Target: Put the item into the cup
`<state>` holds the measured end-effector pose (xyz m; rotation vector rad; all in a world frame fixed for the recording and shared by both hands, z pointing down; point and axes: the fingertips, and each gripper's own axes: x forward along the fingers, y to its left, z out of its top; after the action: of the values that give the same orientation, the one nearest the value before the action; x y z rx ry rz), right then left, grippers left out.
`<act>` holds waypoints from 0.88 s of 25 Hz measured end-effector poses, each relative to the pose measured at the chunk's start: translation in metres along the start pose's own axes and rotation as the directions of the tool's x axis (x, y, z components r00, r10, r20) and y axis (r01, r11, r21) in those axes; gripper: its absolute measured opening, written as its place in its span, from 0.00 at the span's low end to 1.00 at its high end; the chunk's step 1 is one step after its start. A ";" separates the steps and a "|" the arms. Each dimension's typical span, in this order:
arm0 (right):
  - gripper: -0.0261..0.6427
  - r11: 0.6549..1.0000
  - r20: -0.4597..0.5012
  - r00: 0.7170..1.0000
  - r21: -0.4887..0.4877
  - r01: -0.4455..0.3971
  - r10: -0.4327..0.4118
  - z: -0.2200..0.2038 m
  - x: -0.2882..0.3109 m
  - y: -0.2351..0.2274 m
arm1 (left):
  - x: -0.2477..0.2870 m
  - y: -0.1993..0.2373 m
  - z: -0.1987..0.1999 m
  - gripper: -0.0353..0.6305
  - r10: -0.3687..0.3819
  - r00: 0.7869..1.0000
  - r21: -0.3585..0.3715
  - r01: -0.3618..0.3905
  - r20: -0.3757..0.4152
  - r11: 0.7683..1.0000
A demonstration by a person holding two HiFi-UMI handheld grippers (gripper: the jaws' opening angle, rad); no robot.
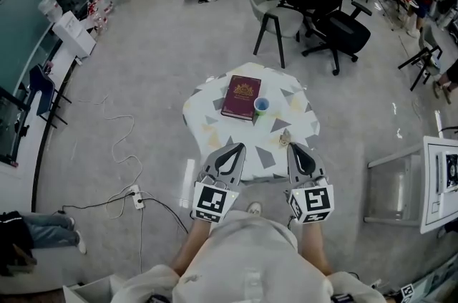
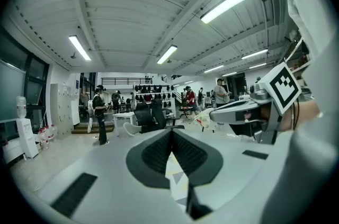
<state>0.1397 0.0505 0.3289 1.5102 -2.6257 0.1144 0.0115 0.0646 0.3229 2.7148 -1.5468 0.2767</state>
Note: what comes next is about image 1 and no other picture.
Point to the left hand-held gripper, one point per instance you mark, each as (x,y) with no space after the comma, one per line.
(211,201)

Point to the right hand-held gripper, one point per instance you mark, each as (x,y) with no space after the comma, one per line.
(315,201)

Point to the green cup with blue inside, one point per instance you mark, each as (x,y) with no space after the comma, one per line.
(261,104)

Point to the person's right forearm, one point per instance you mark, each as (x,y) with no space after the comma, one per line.
(315,248)

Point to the person's left forearm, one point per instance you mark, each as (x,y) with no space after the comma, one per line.
(191,248)

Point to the person's white shoe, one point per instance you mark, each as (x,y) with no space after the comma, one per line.
(254,208)

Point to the table with patterned white cloth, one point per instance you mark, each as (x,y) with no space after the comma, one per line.
(279,108)

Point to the dark red hardcover book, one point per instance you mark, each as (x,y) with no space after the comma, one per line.
(239,97)

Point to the white power strip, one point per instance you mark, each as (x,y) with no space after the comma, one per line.
(137,197)

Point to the person's white shirt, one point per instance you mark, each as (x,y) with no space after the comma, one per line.
(250,258)

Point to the white desk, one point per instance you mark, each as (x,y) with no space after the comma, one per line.
(429,169)

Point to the white electronic device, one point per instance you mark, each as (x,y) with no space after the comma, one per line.
(451,169)

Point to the white storage shelf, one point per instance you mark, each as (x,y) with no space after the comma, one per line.
(436,287)

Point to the white open box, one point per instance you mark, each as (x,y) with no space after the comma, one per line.
(93,291)

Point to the blue chair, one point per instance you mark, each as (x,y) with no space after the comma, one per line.
(41,86)

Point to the group of clear water bottles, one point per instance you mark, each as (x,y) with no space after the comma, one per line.
(102,8)

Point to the white water dispenser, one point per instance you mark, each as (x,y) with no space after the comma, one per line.
(73,34)

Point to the clear water jug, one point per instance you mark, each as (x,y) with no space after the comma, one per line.
(50,8)

